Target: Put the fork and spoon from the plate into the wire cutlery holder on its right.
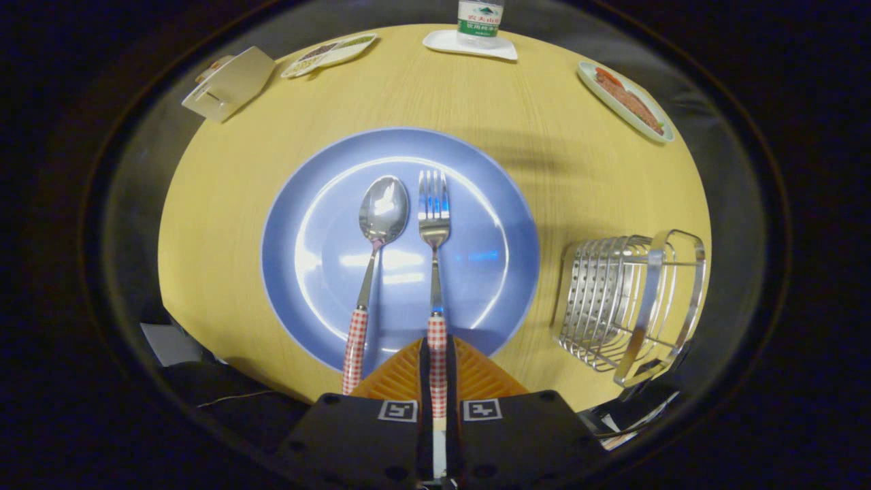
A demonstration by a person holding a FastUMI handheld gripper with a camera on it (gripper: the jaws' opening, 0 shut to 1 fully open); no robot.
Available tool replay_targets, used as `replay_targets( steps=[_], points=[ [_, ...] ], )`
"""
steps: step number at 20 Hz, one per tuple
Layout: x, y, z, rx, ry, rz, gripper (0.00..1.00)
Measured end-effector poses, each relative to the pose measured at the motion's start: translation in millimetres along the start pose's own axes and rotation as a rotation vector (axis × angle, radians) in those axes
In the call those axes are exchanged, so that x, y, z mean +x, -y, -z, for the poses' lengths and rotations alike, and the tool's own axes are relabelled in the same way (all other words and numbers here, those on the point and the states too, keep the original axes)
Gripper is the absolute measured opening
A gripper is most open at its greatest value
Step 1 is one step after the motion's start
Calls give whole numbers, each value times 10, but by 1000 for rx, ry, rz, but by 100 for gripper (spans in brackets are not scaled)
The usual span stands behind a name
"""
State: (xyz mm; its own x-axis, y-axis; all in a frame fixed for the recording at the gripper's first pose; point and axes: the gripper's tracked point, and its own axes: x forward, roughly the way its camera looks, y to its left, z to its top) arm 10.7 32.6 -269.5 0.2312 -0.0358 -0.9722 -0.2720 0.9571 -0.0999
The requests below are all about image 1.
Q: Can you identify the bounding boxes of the fork with red checkered handle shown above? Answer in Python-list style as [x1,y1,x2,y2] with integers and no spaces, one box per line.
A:
[417,169,451,478]

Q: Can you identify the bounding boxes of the clear plastic water bottle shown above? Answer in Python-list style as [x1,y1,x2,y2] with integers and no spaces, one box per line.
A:
[457,0,505,47]

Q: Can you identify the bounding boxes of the spoon with red checkered handle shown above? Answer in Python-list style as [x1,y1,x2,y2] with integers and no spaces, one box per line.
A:
[342,176,411,396]

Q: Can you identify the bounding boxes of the metal wire cutlery rack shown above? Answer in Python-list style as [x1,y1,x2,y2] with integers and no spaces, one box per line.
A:
[550,229,707,389]

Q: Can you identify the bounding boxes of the blue round plate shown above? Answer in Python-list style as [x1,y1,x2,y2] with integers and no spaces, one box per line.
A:
[261,127,541,376]

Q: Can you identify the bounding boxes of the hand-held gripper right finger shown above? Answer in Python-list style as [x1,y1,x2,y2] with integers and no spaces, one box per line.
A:
[446,333,608,488]

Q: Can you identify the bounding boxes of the oval plate with meat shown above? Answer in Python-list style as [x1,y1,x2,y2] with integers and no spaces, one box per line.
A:
[577,61,676,144]

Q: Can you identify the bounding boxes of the white square coaster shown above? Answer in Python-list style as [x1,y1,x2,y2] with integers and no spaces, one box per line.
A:
[423,29,519,62]

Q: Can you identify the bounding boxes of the beige napkin holder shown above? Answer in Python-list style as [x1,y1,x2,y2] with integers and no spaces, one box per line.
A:
[181,46,278,124]

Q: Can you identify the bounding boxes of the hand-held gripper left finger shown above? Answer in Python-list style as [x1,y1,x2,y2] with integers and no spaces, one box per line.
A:
[276,336,434,489]

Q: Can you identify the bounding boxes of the thin white cable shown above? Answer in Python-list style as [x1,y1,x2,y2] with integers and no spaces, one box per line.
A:
[197,389,274,408]

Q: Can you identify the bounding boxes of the leaf-shaped dish with grains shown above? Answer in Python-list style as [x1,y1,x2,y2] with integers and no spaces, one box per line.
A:
[281,33,378,80]

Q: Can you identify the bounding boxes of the white paper sheet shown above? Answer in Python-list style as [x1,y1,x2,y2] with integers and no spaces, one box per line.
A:
[140,323,205,368]

